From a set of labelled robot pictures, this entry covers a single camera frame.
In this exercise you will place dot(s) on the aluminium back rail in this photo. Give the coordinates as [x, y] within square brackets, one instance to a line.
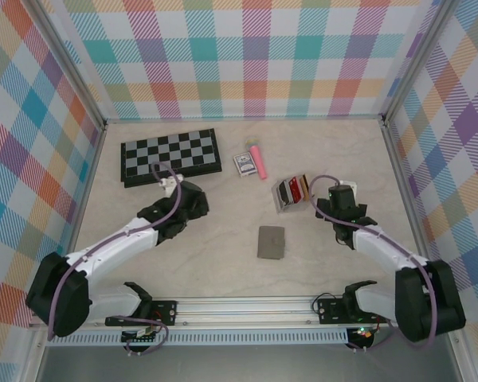
[243, 119]

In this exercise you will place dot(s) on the grey card holder wallet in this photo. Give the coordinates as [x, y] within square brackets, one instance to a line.
[271, 242]

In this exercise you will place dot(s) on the stack of red cards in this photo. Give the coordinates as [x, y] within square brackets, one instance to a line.
[295, 190]

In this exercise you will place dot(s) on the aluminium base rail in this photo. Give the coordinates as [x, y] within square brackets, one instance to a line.
[243, 310]

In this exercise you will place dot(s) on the aluminium side rail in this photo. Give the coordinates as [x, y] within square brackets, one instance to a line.
[88, 179]
[404, 179]

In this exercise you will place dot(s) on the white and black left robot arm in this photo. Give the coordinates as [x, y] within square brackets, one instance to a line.
[119, 254]

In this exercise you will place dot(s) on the blue playing card deck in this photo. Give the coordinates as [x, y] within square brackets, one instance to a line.
[245, 164]

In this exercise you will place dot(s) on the black and grey chessboard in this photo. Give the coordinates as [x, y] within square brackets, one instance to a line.
[171, 151]

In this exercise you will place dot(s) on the small green circuit board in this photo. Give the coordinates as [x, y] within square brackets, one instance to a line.
[141, 338]

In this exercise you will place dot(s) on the aluminium frame post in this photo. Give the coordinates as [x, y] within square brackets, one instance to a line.
[416, 59]
[73, 65]

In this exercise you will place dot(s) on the pink toy microphone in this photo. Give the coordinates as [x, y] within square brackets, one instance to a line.
[259, 159]

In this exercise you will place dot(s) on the small electronics module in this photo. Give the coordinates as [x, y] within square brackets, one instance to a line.
[362, 333]

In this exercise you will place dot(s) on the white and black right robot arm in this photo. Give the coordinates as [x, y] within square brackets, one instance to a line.
[382, 252]

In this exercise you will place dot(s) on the stack of gold cards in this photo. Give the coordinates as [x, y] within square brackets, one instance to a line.
[303, 183]

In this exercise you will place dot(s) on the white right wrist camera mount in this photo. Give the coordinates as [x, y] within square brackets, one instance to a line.
[354, 187]

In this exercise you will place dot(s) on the stack of black VIP cards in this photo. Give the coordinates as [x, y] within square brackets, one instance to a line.
[283, 195]

